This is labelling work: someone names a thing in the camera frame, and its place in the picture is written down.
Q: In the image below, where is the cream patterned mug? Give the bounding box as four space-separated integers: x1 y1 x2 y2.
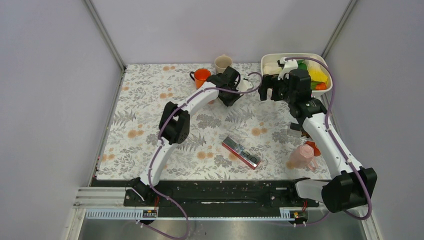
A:
214 54 233 74

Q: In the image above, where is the orange mug black handle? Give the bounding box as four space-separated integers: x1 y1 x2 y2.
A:
189 68 211 89

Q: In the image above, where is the small orange cup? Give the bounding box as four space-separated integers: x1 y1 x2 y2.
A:
305 141 321 157

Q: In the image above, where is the translucent pink pitcher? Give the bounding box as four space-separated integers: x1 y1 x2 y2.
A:
286 144 318 171

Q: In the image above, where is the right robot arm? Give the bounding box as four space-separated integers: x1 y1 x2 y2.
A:
258 69 378 220

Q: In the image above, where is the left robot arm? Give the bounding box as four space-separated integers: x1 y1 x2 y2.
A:
131 67 241 206

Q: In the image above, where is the orange carrot toy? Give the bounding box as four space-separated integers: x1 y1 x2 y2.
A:
314 82 327 91

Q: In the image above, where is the white rectangular vegetable bin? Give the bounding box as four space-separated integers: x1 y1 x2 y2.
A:
260 53 333 98

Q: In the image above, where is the floral tablecloth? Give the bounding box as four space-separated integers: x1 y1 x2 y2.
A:
96 63 331 181

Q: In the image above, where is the red silver rectangular box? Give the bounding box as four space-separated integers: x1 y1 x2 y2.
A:
221 136 261 170

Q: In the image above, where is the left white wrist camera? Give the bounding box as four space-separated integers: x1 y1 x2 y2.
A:
236 78 255 92

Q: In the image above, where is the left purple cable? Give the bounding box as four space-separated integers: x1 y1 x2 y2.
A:
135 71 263 240

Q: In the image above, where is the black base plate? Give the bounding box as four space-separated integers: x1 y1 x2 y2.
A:
123 179 319 218

